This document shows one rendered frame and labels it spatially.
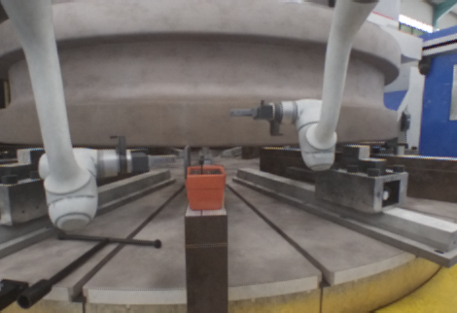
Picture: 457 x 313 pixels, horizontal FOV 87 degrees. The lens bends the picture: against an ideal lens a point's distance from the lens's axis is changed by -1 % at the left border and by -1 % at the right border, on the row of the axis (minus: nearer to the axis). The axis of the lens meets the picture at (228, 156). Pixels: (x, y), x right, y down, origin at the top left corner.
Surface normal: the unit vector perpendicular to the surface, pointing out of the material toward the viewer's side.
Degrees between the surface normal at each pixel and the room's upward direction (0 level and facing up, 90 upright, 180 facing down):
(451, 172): 90
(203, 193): 97
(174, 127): 90
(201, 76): 90
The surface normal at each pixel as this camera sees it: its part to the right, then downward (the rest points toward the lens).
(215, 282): 0.09, 0.12
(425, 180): -0.64, 0.10
